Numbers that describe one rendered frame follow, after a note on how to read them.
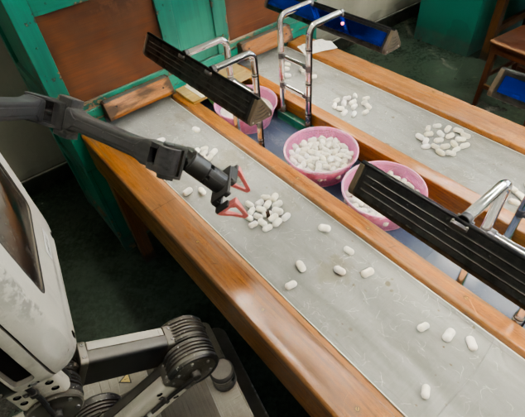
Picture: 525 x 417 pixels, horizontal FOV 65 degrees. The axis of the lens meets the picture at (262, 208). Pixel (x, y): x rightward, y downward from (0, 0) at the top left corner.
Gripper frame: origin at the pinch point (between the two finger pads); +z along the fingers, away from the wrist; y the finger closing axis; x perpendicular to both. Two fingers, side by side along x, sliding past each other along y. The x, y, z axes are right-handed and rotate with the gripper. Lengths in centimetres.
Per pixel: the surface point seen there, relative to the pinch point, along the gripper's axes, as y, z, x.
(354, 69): -96, 37, 23
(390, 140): -47, 44, 27
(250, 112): -17.3, -11.6, 12.0
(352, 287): 16.2, 30.9, 10.6
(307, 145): -45, 25, 4
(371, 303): 21.0, 33.7, 13.9
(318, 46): -119, 28, 12
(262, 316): 26.0, 14.0, -6.0
